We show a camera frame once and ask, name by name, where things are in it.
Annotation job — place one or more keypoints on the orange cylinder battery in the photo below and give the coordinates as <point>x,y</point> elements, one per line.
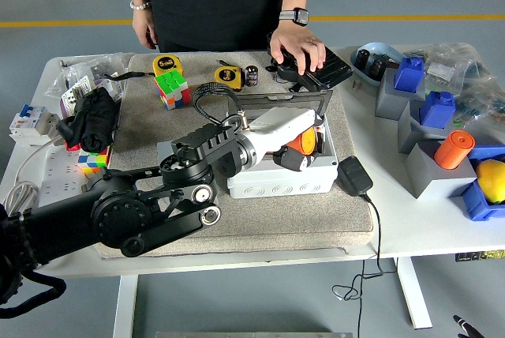
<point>305,142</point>
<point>453,150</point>

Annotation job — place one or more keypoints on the black table control panel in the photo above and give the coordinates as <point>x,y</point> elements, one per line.
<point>479,256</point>

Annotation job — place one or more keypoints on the yellow tape measure black label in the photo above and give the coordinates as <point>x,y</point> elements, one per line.
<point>165,63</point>

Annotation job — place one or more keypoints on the white purple labelled packet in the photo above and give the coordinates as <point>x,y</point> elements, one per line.
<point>71,97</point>

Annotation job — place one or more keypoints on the white power strip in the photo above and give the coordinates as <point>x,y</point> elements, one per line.
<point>59,180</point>

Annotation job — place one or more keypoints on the blue plastic block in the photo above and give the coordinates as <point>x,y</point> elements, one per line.
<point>436,111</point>
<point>410,75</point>

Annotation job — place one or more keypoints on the black electronic component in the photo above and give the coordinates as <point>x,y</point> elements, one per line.
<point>377,66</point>
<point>363,58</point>

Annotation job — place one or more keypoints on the clear plastic bag of parts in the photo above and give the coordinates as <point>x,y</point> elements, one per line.
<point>79,69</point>

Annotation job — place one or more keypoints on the wristwatch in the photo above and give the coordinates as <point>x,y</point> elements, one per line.
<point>298,16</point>

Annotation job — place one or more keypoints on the white circuit breaker blue lever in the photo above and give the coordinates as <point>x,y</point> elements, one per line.
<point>27,122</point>

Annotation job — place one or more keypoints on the black cylindrical capacitor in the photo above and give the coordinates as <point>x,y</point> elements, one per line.
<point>252,76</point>

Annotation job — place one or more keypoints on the yellow lemon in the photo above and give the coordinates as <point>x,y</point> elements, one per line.
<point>493,180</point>

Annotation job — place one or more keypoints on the clear bags of components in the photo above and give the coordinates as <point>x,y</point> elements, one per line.
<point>473,77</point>

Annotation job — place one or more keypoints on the glossy black case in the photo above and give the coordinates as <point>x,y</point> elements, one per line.
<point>335,69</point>

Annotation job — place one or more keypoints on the blue plastic bin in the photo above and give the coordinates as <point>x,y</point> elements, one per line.
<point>477,203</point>

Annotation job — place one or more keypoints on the grey block with round hole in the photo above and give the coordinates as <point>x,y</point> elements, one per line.
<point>163,150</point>

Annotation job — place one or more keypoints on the black power adapter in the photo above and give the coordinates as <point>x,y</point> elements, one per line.
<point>355,176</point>

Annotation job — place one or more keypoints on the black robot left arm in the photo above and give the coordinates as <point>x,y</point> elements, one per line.
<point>130,211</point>

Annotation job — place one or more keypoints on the grey-brown mat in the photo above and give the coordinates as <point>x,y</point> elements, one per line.
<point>276,219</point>

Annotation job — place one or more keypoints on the light blue bowl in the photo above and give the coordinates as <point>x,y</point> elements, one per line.
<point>388,51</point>

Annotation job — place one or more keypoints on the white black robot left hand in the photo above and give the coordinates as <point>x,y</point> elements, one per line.
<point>284,122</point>

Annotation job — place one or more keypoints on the white table leg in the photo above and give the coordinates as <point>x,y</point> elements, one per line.
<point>414,294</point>
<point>125,306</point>

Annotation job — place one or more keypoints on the person's left hand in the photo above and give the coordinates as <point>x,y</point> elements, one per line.
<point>300,43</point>

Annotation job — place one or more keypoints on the white junction box with lid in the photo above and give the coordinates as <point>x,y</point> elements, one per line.
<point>276,186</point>

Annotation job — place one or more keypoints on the person's right hand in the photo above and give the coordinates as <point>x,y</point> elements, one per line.
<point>144,28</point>

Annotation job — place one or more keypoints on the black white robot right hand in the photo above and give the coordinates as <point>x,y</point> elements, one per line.
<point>469,333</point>

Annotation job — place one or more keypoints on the grey block holder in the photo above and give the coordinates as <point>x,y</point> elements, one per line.
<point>390,105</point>
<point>430,180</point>
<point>408,132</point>

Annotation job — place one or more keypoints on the black cloth bundle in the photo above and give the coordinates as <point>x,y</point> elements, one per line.
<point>94,121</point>

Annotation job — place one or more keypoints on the colourful puzzle cube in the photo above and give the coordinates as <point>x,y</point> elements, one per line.
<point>171,89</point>
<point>92,160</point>

